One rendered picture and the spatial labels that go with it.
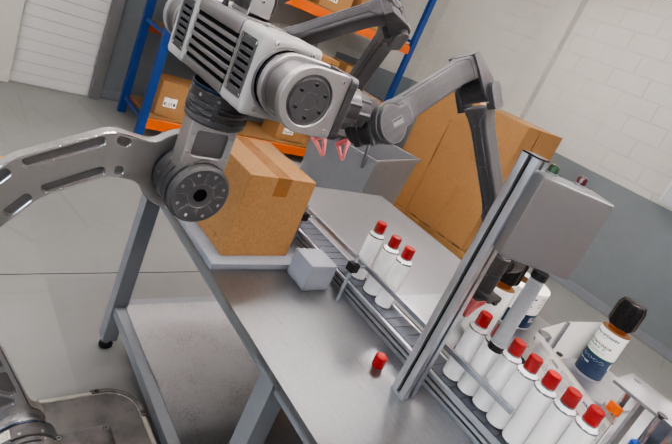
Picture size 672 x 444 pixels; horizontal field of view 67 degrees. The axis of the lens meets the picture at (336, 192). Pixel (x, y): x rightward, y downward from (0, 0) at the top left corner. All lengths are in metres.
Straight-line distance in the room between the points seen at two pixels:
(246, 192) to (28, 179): 0.55
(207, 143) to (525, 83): 5.48
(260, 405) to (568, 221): 0.82
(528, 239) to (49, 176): 0.99
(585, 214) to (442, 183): 3.89
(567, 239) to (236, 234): 0.88
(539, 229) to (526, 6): 5.81
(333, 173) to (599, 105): 3.25
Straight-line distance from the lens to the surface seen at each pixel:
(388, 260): 1.56
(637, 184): 5.83
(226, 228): 1.52
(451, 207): 4.95
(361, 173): 3.73
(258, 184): 1.46
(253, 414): 1.38
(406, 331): 1.54
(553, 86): 6.35
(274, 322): 1.39
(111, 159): 1.19
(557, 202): 1.14
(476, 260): 1.19
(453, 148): 4.98
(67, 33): 5.28
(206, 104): 1.09
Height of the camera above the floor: 1.60
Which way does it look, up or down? 18 degrees down
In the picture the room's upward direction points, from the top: 24 degrees clockwise
